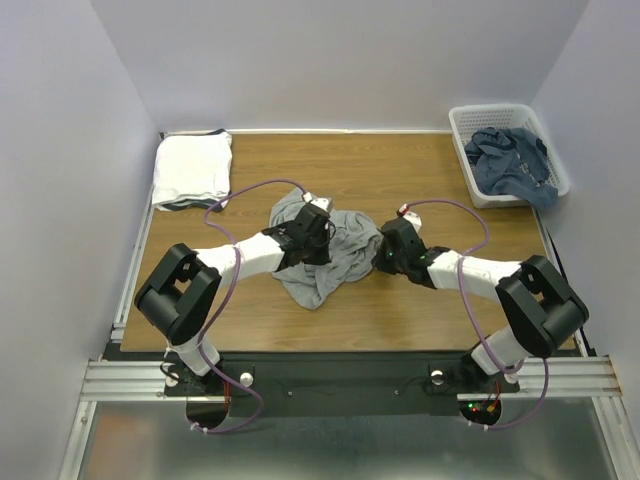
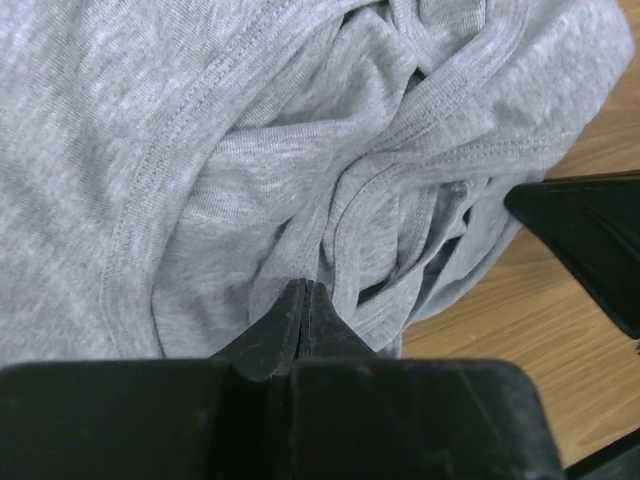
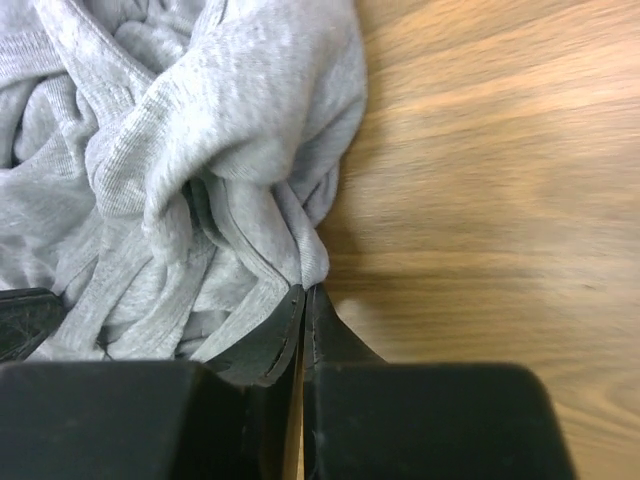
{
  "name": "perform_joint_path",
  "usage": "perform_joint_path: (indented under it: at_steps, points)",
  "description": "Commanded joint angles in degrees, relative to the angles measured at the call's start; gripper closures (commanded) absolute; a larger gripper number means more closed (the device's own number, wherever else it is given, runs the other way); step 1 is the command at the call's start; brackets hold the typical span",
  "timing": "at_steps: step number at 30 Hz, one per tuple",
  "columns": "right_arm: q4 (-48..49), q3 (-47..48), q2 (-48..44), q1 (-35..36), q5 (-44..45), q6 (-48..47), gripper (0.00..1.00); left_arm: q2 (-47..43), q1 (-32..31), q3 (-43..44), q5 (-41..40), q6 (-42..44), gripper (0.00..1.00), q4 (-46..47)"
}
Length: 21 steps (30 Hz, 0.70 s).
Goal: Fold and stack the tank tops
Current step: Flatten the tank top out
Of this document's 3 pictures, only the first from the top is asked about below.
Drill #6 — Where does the grey tank top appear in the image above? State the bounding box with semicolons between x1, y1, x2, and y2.
269;188;382;310

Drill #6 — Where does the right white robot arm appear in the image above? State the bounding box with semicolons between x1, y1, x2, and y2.
372;215;589;390

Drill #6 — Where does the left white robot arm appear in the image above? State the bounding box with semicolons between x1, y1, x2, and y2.
134;198;332;394

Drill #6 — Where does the folded white tank top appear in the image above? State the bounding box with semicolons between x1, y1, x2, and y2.
151;130;233;206

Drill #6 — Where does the blue tank top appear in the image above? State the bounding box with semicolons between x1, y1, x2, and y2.
464;127;558;209

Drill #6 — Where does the white plastic basket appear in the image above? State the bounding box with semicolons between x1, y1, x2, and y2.
449;104;569;210

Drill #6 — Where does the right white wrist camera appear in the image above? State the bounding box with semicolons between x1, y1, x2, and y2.
397;204;422;232

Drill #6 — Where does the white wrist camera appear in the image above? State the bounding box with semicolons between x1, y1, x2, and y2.
302;192;333;214
397;204;422;232

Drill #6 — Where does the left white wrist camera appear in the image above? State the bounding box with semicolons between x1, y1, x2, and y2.
302;192;333;214

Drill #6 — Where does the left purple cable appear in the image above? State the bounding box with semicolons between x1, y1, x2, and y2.
187;178;311;435

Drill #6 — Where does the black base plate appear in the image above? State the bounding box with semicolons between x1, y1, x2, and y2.
161;350;519;419

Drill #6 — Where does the aluminium frame rail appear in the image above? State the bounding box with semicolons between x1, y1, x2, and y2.
59;357;639;479

